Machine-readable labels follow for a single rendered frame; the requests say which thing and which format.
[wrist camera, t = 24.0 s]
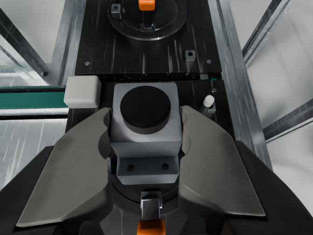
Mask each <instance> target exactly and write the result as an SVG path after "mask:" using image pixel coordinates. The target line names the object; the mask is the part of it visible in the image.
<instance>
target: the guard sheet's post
mask: <svg viewBox="0 0 313 235"><path fill-rule="evenodd" d="M0 58H1V59H2V60H3V61H4V62H5V63H6V64H7V65H9V66H10V67H11V68H12V69H13V70H14V71H15V72H16V73H18V74H19V75H20V76H21V77H22V78H23V79H31V77H33V78H34V79H42V77H43V73H44V72H43V71H42V69H45V65H46V64H45V62H44V61H43V60H42V59H41V57H40V56H39V55H38V54H37V52H36V51H35V50H34V49H33V47H32V46H31V45H30V44H29V42H28V41H27V40H26V39H25V37H24V36H23V35H22V34H21V32H20V31H19V30H18V29H17V27H16V26H15V25H14V24H13V23H12V22H11V20H10V19H9V18H8V17H7V15H6V14H5V13H4V12H3V11H2V9H1V8H0Z"/></svg>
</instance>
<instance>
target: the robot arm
mask: <svg viewBox="0 0 313 235"><path fill-rule="evenodd" d="M180 116H181V124H182V132H183V139H182V151H183V152H184V153H185V155H184V156H183V157H182V158H181V160H180V172H179V184H178V207H179V209H180V210H181V211H182V212H183V213H184V214H185V215H186V216H188V218H187V219H186V221H185V223H184V225H183V227H182V229H181V231H180V233H179V235H313V217H312V215H311V214H310V213H309V211H308V210H307V208H306V207H305V206H304V204H303V203H302V202H301V201H300V199H299V198H298V197H297V196H296V195H295V194H294V192H293V191H292V190H291V189H290V188H289V187H288V186H287V185H286V184H285V183H284V182H283V181H282V180H281V179H280V178H279V177H278V176H277V175H276V174H275V173H274V172H273V171H272V170H271V169H270V168H269V167H268V166H267V165H266V164H265V163H264V162H263V161H262V160H261V159H260V158H259V157H258V156H257V155H256V154H255V153H254V152H253V151H252V150H251V149H250V148H249V147H248V146H247V145H246V144H245V143H244V142H243V141H242V140H235V139H234V138H233V137H232V136H231V135H230V134H229V133H228V132H226V131H225V130H224V129H223V128H222V127H221V126H219V125H218V124H217V123H215V122H214V121H212V120H211V119H209V118H208V117H206V116H204V115H203V114H201V113H200V112H198V111H196V110H195V109H193V108H191V107H190V106H187V105H184V106H180ZM111 118H112V108H107V107H104V108H102V109H100V110H99V111H97V112H96V113H94V114H93V115H91V116H90V117H88V118H86V119H85V120H83V121H81V122H80V123H79V124H77V125H76V126H74V127H73V128H72V129H70V130H69V131H68V132H66V133H65V134H64V135H63V136H62V137H61V138H60V139H59V140H58V141H57V142H56V143H55V144H54V145H52V146H46V147H45V148H44V149H43V150H42V151H41V152H40V153H38V154H37V155H36V156H35V157H34V158H33V159H32V160H31V161H30V162H29V163H28V164H27V165H26V166H25V167H24V168H23V169H22V170H21V171H20V172H19V173H18V174H17V175H16V176H15V177H14V178H13V179H12V180H11V181H10V182H9V183H8V184H7V185H5V186H4V187H3V188H2V189H1V190H0V235H105V234H104V232H103V230H102V228H101V226H100V224H99V223H100V222H101V221H102V220H103V219H105V218H106V217H107V216H108V215H109V214H110V213H111V212H112V210H113V206H114V201H113V185H112V180H111V175H110V169H109V163H108V161H107V160H106V158H107V156H108V155H109V154H110V152H111V148H110V142H109V135H110V128H111Z"/></svg>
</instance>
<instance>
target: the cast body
mask: <svg viewBox="0 0 313 235"><path fill-rule="evenodd" d="M182 139H183V132H182V124H181V116H180V108H179V100H178V92H177V85H176V83H118V84H116V85H115V88H114V98H113V108H112V118H111V128H110V138H109V141H110V144H111V146H112V148H113V150H114V152H115V154H116V155H117V171H116V174H117V177H118V178H119V180H120V181H121V182H122V184H124V185H136V184H162V183H174V182H175V181H176V179H177V177H178V175H179V164H178V153H179V150H180V147H181V144H182Z"/></svg>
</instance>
